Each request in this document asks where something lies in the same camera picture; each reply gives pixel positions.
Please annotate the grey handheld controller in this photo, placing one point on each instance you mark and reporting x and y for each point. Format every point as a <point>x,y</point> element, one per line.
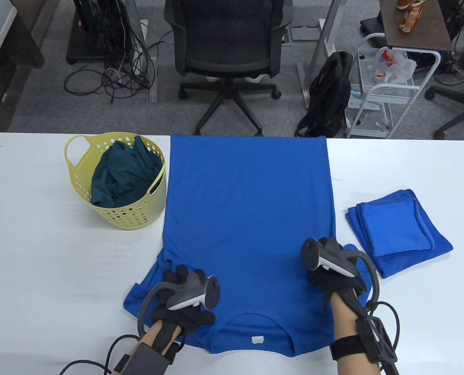
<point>325,258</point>
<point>193,293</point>

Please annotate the blue shirt clothes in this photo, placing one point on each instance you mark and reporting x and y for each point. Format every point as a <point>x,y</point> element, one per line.
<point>247,215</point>

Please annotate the black flat stand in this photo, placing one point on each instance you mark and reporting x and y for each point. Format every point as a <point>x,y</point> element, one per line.
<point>372,25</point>

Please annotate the white plastic bag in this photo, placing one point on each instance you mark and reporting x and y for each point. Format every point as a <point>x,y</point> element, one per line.
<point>402,68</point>

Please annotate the white metal desk leg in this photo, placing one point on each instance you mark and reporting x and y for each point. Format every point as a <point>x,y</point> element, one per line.
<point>325,31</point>

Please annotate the yellow plastic laundry basket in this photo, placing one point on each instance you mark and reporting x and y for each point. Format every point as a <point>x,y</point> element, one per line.
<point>138,218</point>

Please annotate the white desk with dark side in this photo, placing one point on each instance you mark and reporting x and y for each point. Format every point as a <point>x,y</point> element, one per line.
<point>21,47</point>

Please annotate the person's right hand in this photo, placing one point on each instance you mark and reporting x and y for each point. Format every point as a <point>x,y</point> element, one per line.
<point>333,283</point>

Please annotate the black computer tower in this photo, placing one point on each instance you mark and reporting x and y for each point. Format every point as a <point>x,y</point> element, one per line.
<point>95,23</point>

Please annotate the grey floor plate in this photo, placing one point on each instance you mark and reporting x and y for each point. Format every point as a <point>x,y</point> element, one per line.
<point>304,33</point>

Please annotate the dark teal clothes garment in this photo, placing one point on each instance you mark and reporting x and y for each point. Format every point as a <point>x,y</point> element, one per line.
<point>122,175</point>

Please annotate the black backpack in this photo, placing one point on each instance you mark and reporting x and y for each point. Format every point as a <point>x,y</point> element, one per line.
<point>329,90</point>

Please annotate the black office chair base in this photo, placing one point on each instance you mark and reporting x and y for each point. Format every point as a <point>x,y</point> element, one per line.
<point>462,101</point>

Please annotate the white rolling cart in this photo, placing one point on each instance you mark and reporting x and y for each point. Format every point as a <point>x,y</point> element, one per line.
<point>392,99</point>

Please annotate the person's left hand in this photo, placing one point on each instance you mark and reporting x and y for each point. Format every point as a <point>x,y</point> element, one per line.
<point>189,318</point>

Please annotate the person's left forearm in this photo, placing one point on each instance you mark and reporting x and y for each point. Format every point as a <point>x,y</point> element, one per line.
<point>154,336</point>

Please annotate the brown wooden side table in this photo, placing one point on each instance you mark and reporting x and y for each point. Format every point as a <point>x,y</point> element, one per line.
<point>423,27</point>

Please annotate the black mesh office chair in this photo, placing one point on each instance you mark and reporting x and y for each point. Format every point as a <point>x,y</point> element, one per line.
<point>226,35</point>

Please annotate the orange bottle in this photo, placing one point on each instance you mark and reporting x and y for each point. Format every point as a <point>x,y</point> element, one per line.
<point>409,17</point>
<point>403,4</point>

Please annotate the person's right forearm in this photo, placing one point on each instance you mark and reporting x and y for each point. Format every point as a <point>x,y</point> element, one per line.
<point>343,324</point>

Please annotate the grey metal desk leg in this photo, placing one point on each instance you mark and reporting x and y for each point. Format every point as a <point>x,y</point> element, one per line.
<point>153,86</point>

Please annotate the blue towel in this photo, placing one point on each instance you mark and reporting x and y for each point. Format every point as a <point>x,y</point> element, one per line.
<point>396,265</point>
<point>396,226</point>

